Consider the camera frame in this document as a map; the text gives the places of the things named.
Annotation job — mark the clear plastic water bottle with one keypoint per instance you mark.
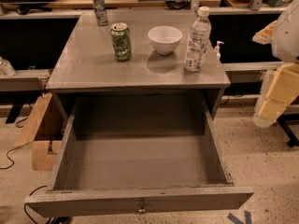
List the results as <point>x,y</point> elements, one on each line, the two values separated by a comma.
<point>197,40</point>

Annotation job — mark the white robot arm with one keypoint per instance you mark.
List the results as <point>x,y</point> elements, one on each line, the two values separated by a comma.
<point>285,37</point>

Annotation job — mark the open grey top drawer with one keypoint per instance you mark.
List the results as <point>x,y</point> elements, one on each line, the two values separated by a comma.
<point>121,150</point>

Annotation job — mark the metal drawer knob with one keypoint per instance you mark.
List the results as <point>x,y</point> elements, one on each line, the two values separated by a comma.
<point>142,210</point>

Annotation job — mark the black stand leg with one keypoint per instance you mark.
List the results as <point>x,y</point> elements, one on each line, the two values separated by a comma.
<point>283,121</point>

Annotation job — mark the white ceramic bowl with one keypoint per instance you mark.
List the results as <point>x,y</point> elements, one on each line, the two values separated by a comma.
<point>164,39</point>

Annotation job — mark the green soda can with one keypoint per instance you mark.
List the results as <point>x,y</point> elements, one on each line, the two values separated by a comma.
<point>121,42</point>

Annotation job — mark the silver slim can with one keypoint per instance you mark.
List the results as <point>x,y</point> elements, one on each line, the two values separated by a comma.
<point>100,12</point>

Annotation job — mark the grey wooden cabinet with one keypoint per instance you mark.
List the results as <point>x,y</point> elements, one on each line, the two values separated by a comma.
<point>88,63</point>

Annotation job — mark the wooden block stand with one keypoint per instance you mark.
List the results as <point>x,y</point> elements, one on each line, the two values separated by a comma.
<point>44,131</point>

